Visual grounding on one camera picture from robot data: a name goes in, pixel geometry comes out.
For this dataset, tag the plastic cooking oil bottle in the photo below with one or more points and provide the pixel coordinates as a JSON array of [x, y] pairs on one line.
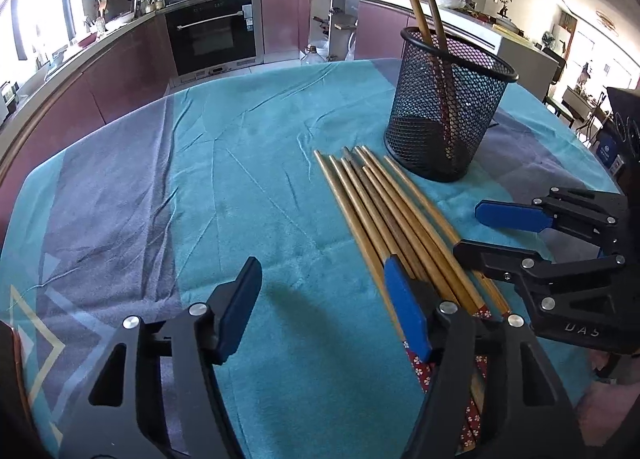
[[314, 56]]

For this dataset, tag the bunch of bamboo chopsticks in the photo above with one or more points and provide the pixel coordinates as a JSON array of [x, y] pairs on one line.
[[370, 219]]

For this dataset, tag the black dining chair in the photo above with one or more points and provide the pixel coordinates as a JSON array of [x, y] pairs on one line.
[[556, 59]]

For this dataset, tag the black mesh utensil holder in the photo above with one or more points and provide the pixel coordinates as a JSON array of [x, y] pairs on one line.
[[425, 139]]

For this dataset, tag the person's right forearm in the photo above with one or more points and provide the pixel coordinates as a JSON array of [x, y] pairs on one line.
[[610, 399]]

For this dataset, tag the black built-in oven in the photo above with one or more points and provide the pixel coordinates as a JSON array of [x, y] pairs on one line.
[[210, 39]]

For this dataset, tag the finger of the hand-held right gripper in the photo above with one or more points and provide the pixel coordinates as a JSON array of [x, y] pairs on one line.
[[510, 215], [492, 259]]

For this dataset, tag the teal and purple tablecloth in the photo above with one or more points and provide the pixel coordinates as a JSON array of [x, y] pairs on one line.
[[225, 189]]

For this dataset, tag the pink kitchen base cabinets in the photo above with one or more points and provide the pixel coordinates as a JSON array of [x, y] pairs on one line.
[[125, 69]]

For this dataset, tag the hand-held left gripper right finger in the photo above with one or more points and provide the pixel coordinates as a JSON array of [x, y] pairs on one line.
[[405, 304]]

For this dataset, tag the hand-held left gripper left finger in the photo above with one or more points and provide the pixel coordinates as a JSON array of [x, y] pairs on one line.
[[240, 309]]

